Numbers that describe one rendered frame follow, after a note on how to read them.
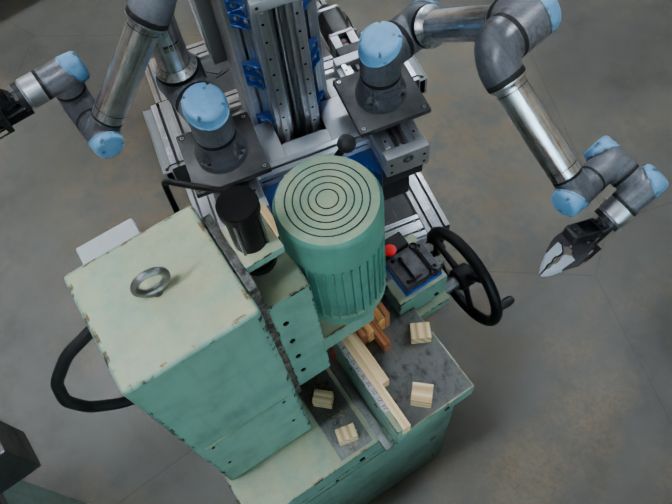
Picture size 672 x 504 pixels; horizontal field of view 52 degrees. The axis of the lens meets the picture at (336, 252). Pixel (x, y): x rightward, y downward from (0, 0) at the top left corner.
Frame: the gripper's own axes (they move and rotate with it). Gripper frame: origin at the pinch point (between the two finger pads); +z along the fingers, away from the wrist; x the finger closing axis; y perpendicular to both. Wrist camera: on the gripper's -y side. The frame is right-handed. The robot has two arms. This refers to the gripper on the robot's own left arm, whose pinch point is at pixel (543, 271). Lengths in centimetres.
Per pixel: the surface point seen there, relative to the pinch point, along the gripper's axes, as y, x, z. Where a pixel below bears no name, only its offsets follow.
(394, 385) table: -30.1, -5.2, 38.4
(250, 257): -92, 6, 22
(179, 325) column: -99, 3, 33
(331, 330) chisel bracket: -48, 7, 36
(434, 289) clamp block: -22.4, 7.8, 19.3
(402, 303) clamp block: -29.7, 8.0, 25.5
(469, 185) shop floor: 91, 70, 7
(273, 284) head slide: -83, 6, 25
